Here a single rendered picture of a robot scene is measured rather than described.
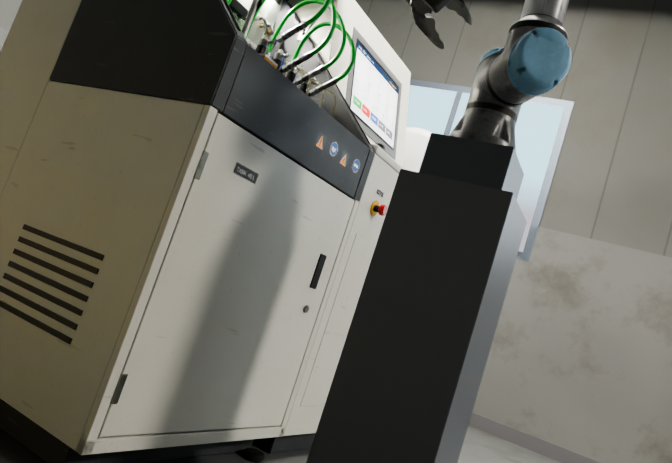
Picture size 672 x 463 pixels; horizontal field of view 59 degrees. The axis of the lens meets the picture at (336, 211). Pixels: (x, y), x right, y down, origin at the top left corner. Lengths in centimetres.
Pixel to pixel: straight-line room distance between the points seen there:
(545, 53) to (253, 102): 61
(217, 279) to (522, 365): 275
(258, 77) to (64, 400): 78
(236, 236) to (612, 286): 285
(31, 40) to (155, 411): 105
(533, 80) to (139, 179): 82
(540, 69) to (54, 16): 125
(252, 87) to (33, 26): 75
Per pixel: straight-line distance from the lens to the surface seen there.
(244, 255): 142
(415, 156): 327
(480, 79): 137
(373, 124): 232
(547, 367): 385
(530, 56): 123
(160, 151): 130
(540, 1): 132
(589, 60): 435
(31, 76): 178
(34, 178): 160
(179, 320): 132
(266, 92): 138
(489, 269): 117
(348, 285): 186
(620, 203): 399
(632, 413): 384
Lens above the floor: 51
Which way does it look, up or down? 7 degrees up
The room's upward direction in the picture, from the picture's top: 18 degrees clockwise
